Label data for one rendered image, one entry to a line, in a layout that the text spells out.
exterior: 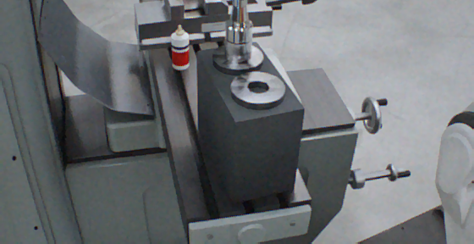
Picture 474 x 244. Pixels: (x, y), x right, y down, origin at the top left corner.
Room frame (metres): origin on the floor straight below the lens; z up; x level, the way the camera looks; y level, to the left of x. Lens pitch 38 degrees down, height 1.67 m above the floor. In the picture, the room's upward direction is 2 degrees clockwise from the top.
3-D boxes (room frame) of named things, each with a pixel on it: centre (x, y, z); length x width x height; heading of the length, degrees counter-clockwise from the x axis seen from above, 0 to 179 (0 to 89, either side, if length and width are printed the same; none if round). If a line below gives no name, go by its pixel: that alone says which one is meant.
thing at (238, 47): (0.85, 0.00, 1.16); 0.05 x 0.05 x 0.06
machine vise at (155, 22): (1.30, 0.10, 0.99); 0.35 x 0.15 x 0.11; 106
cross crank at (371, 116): (1.33, -0.38, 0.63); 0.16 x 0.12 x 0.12; 104
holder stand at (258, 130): (0.80, -0.02, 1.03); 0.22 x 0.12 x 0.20; 20
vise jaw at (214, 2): (1.30, 0.07, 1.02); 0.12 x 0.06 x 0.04; 16
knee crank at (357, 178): (1.20, -0.44, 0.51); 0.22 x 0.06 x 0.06; 104
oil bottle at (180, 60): (1.12, 0.14, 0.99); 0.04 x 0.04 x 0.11
